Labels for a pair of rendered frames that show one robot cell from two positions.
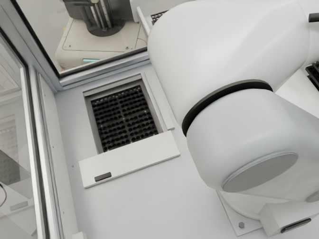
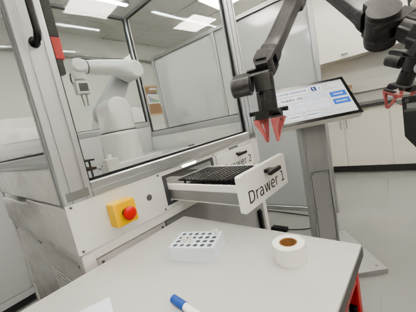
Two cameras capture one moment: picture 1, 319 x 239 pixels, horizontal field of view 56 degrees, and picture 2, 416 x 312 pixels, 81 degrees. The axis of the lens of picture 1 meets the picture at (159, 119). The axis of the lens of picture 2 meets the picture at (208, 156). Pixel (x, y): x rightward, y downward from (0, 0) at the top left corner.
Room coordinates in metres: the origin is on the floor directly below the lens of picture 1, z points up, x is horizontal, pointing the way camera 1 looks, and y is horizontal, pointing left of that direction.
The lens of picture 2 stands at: (1.58, -0.71, 1.09)
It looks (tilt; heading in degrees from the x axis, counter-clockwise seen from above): 8 degrees down; 142
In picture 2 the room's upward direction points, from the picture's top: 11 degrees counter-clockwise
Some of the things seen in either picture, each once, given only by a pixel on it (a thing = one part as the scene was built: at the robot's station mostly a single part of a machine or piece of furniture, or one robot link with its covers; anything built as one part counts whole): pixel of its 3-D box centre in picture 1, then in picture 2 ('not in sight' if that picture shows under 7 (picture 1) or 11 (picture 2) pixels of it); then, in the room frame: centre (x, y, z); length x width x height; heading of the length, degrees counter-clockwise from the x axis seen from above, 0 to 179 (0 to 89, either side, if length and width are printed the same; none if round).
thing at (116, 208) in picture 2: not in sight; (123, 212); (0.84, -0.49, 0.88); 0.07 x 0.05 x 0.07; 99
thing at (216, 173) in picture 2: not in sight; (216, 180); (0.89, -0.15, 0.87); 0.22 x 0.18 x 0.06; 9
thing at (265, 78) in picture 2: not in sight; (262, 83); (1.12, -0.09, 1.17); 0.07 x 0.06 x 0.07; 26
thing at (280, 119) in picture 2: not in sight; (272, 126); (1.13, -0.08, 1.04); 0.07 x 0.07 x 0.09; 9
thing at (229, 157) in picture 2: not in sight; (236, 160); (0.73, 0.14, 0.87); 0.29 x 0.02 x 0.11; 99
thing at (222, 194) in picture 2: not in sight; (215, 181); (0.88, -0.15, 0.86); 0.40 x 0.26 x 0.06; 9
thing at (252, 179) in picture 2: not in sight; (264, 179); (1.09, -0.12, 0.87); 0.29 x 0.02 x 0.11; 99
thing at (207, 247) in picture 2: not in sight; (197, 246); (1.06, -0.40, 0.78); 0.12 x 0.08 x 0.04; 30
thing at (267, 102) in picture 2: not in sight; (267, 103); (1.12, -0.08, 1.11); 0.10 x 0.07 x 0.07; 9
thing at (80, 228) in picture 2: not in sight; (137, 176); (0.29, -0.20, 0.87); 1.02 x 0.95 x 0.14; 99
